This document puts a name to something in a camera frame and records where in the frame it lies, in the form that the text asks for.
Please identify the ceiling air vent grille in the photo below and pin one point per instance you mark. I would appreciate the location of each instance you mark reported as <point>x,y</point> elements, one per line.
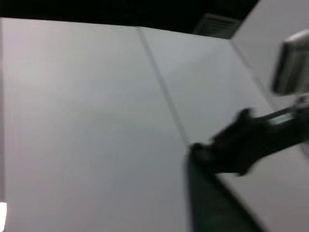
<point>217,25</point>

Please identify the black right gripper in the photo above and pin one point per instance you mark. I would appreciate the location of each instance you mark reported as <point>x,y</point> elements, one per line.
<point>241,145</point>

